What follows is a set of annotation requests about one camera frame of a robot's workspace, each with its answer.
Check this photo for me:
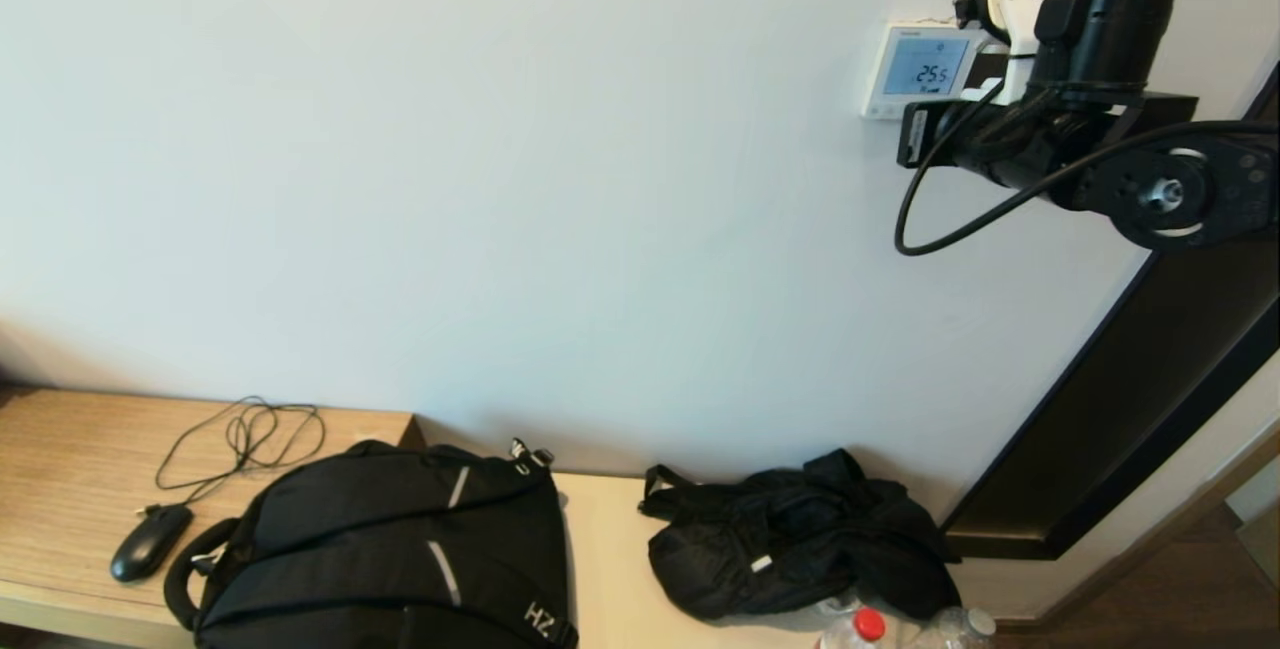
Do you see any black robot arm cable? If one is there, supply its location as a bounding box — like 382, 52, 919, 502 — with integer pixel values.
893, 79, 1280, 258

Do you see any dark brown door frame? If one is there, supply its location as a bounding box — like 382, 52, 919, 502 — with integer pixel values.
940, 59, 1280, 562

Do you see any black computer mouse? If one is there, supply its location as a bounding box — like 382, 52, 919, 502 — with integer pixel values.
110, 504, 194, 584

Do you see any white wall thermostat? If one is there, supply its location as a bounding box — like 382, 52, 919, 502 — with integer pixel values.
862, 22, 991, 120

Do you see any black backpack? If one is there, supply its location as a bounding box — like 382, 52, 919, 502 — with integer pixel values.
163, 439, 579, 649

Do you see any crumpled black fabric bag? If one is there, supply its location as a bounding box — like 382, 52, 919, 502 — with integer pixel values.
638, 448, 963, 622

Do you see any thin black mouse cable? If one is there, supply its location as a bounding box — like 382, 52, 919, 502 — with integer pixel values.
137, 397, 327, 520

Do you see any clear bottle with grey cap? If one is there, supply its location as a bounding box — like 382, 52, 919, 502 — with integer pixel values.
910, 606, 998, 649

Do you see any clear bottle with red cap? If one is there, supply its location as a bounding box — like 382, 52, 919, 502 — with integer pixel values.
815, 606, 889, 649

